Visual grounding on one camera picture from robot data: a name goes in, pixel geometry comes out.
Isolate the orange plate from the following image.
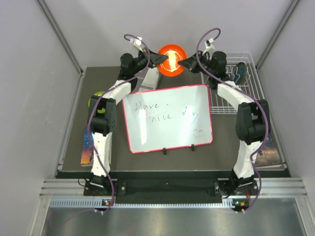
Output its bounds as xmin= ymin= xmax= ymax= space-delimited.
xmin=157 ymin=44 xmax=187 ymax=77

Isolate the red framed whiteboard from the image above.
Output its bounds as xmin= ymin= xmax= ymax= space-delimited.
xmin=122 ymin=84 xmax=213 ymax=154

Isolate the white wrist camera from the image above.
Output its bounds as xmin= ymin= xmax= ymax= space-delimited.
xmin=203 ymin=38 xmax=215 ymax=56
xmin=129 ymin=37 xmax=143 ymax=51

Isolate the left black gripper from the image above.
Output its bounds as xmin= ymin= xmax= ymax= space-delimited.
xmin=131 ymin=47 xmax=168 ymax=75

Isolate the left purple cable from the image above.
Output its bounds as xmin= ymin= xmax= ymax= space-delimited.
xmin=87 ymin=33 xmax=151 ymax=213

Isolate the white wire dish rack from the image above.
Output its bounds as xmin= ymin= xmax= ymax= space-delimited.
xmin=210 ymin=52 xmax=265 ymax=115

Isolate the grey slotted cable duct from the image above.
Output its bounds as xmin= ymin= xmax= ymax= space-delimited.
xmin=49 ymin=198 xmax=247 ymax=209

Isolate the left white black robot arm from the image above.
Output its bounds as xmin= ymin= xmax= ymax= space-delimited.
xmin=86 ymin=49 xmax=168 ymax=195

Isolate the lime green plate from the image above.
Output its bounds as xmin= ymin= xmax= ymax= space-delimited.
xmin=88 ymin=91 xmax=105 ymax=115

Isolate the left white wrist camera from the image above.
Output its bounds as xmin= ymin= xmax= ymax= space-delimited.
xmin=129 ymin=37 xmax=143 ymax=51

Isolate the Jane Eyre book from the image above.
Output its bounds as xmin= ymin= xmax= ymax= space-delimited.
xmin=80 ymin=126 xmax=113 ymax=167

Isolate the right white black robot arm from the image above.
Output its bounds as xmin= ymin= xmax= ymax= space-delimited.
xmin=178 ymin=51 xmax=270 ymax=195

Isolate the Tale of Two Cities book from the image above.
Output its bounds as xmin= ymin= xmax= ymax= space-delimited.
xmin=255 ymin=137 xmax=283 ymax=168

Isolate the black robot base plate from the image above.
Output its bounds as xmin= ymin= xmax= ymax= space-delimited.
xmin=83 ymin=177 xmax=260 ymax=197

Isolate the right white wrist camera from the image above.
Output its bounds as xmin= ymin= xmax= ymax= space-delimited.
xmin=203 ymin=38 xmax=215 ymax=56

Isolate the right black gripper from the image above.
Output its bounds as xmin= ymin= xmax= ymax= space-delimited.
xmin=178 ymin=51 xmax=214 ymax=78

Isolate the aluminium frame rail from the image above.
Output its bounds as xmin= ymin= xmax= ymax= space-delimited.
xmin=40 ymin=179 xmax=85 ymax=198

